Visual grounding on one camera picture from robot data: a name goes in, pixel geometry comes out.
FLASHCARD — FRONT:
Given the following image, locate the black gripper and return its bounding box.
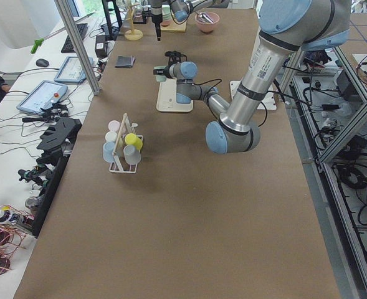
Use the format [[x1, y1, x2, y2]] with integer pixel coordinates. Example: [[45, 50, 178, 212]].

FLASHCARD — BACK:
[[153, 65, 172, 78], [151, 12, 162, 41]]

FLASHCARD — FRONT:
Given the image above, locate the green cup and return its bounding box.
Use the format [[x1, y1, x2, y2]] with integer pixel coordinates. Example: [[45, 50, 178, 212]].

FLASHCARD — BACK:
[[153, 65, 169, 82]]

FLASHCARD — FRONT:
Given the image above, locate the cream rabbit tray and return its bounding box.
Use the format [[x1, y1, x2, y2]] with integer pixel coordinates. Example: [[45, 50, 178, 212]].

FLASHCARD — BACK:
[[156, 78, 194, 113]]

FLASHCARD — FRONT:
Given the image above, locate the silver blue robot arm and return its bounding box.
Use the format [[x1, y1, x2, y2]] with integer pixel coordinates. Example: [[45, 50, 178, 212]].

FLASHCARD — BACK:
[[148, 0, 229, 41], [153, 1, 351, 154]]

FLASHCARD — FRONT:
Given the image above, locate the pink cup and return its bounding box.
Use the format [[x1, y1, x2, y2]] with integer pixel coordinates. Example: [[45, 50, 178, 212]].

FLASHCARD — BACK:
[[108, 120, 121, 132]]

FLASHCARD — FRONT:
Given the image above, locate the yellow cup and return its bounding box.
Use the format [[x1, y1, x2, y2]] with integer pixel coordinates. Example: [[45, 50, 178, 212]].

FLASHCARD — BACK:
[[125, 133, 143, 151]]

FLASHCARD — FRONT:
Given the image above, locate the cream cup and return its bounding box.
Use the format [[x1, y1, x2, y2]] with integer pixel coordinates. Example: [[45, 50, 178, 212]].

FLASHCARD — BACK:
[[105, 131, 118, 142]]

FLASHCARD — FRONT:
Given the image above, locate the grey cup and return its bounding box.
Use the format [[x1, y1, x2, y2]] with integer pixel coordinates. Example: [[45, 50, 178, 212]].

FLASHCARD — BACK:
[[123, 145, 141, 165]]

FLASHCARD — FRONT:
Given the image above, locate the light blue cup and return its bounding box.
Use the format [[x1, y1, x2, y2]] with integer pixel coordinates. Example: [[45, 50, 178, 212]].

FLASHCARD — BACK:
[[103, 141, 115, 163]]

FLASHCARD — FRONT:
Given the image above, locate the wooden cutting board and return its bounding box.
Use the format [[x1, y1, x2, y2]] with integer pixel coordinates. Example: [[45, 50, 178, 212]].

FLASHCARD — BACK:
[[161, 22, 187, 32]]

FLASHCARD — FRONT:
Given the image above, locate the wooden mug tree stand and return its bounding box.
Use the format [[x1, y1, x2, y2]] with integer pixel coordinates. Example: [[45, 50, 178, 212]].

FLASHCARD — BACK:
[[124, 1, 143, 40]]

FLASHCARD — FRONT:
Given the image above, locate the grey folded cloth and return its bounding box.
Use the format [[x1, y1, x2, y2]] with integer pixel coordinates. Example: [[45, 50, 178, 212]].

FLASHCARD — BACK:
[[115, 55, 135, 69]]

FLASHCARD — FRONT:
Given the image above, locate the metal ice scoop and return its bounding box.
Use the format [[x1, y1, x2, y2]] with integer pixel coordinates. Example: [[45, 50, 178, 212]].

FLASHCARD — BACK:
[[196, 12, 214, 24]]

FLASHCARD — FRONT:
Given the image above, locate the pink bowl with ice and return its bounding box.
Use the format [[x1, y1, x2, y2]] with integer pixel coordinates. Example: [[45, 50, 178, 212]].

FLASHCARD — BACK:
[[195, 12, 220, 33]]

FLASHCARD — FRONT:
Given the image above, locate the black power adapter box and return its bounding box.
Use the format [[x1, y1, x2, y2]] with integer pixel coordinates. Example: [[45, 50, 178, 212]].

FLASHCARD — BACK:
[[95, 34, 108, 59]]

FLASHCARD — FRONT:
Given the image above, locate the black keyboard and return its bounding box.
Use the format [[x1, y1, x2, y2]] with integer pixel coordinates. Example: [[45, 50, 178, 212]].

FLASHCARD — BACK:
[[60, 22, 89, 54]]

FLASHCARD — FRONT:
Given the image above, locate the far teach pendant tablet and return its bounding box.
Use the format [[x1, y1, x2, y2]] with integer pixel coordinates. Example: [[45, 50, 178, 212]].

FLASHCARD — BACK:
[[54, 56, 86, 84]]

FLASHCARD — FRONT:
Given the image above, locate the teach pendant tablet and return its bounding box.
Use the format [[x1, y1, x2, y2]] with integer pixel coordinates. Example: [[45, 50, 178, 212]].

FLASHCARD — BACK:
[[16, 80, 68, 114], [54, 56, 86, 84]]

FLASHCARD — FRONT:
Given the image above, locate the near teach pendant tablet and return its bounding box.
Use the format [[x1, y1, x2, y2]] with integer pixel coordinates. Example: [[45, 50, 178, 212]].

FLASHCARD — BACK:
[[16, 80, 68, 114]]

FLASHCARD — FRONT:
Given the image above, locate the black computer mouse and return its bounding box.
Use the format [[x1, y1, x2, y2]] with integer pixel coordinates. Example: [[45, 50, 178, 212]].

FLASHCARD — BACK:
[[36, 59, 49, 67]]

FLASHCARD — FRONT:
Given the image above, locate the black tool holder stand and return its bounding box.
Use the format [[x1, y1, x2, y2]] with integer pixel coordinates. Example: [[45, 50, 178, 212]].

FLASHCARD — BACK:
[[18, 117, 82, 237]]

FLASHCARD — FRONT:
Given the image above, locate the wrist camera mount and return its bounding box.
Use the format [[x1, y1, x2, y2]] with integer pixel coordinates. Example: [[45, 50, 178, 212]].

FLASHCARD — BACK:
[[164, 50, 188, 66]]

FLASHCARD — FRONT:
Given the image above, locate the aluminium frame post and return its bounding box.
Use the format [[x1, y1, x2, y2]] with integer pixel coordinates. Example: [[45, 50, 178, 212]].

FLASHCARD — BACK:
[[54, 0, 100, 96]]

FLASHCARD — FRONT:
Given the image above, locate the white wire cup rack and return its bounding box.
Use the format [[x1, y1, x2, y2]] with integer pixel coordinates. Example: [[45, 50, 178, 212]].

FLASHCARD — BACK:
[[108, 113, 144, 174]]

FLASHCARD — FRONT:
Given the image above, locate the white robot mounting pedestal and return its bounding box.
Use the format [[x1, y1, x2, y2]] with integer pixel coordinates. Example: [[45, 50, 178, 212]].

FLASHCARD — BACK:
[[229, 80, 277, 111]]

